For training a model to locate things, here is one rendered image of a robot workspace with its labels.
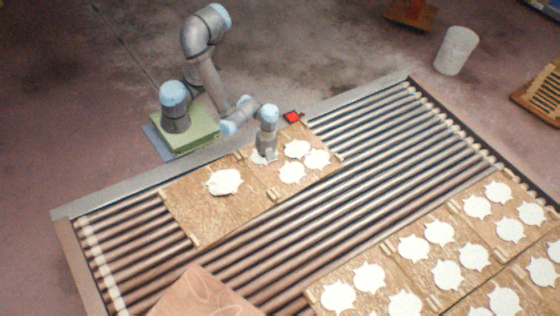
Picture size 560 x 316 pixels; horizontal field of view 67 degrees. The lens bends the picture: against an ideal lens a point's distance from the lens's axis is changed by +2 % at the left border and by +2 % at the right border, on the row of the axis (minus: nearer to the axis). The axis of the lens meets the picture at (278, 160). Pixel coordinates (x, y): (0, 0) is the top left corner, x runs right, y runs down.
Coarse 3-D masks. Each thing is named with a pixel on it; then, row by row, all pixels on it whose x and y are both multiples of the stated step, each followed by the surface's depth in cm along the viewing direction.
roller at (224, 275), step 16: (464, 144) 225; (432, 160) 215; (400, 176) 206; (368, 192) 198; (336, 208) 191; (352, 208) 193; (320, 224) 185; (288, 240) 178; (256, 256) 172; (224, 272) 166; (240, 272) 169
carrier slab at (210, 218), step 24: (216, 168) 195; (240, 168) 196; (168, 192) 184; (192, 192) 185; (240, 192) 188; (264, 192) 190; (192, 216) 178; (216, 216) 179; (240, 216) 181; (216, 240) 173
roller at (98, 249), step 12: (408, 108) 238; (372, 120) 228; (384, 120) 230; (348, 132) 221; (360, 132) 224; (336, 144) 217; (168, 216) 179; (132, 228) 174; (144, 228) 174; (156, 228) 177; (108, 240) 169; (120, 240) 170; (96, 252) 166
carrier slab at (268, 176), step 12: (276, 132) 213; (288, 132) 214; (300, 132) 215; (312, 132) 216; (252, 144) 206; (312, 144) 211; (324, 144) 211; (240, 156) 201; (276, 156) 203; (252, 168) 197; (264, 168) 198; (276, 168) 199; (324, 168) 202; (336, 168) 203; (264, 180) 194; (276, 180) 194; (300, 180) 196; (312, 180) 197; (288, 192) 191
